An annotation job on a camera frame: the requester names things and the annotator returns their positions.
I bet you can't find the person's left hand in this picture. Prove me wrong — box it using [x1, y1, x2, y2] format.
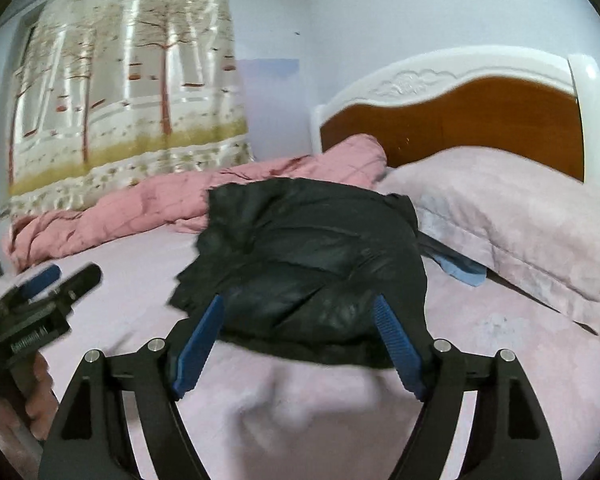
[0, 353, 58, 462]

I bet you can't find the tree patterned window curtain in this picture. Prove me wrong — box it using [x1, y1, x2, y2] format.
[0, 0, 251, 220]

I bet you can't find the pink plaid quilt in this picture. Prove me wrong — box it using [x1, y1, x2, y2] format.
[4, 134, 387, 272]

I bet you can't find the white and wood headboard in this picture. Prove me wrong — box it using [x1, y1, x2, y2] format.
[311, 46, 600, 195]

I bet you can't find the blue cloth under pillow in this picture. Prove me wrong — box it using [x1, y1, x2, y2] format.
[417, 233, 488, 287]

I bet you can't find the large black jacket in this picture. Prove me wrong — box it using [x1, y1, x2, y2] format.
[170, 178, 429, 368]

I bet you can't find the pale pink pillow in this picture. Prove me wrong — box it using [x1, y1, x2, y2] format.
[377, 146, 600, 337]

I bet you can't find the pale pink bed sheet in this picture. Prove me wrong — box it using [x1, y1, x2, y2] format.
[0, 224, 600, 480]

